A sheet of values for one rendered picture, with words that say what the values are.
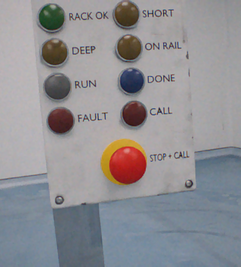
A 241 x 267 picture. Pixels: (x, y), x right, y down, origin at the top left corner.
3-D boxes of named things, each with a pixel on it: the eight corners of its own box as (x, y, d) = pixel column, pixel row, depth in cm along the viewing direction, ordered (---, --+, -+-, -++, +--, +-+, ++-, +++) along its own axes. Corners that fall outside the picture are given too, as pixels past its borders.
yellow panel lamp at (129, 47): (143, 59, 39) (141, 33, 39) (118, 61, 39) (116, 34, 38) (141, 59, 40) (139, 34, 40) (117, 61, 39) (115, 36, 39)
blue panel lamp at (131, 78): (145, 92, 40) (144, 67, 39) (121, 94, 39) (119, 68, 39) (144, 92, 40) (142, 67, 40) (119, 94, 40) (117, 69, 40)
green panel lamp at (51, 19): (65, 29, 37) (64, 2, 37) (39, 30, 37) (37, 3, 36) (65, 30, 38) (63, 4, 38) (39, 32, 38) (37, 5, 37)
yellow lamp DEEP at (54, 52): (68, 64, 38) (67, 37, 37) (42, 65, 37) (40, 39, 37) (68, 64, 39) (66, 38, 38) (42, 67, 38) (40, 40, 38)
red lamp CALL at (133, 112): (148, 126, 40) (146, 100, 40) (123, 128, 40) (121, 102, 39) (146, 125, 41) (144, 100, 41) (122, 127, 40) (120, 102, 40)
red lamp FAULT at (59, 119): (75, 132, 39) (73, 106, 38) (48, 135, 38) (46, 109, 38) (74, 132, 39) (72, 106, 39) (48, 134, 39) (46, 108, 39)
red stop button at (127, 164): (149, 183, 38) (147, 145, 38) (112, 188, 38) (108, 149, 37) (139, 174, 43) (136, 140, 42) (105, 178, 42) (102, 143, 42)
